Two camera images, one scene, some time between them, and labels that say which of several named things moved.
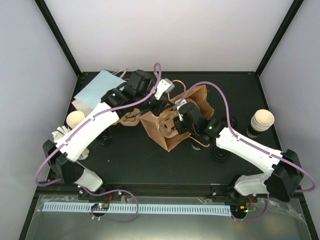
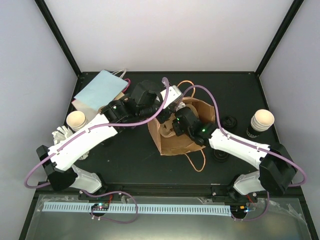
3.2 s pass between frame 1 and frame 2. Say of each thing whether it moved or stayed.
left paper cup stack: stayed
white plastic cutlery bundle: stayed
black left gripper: moved
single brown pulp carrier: stayed
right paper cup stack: stayed
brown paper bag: moved
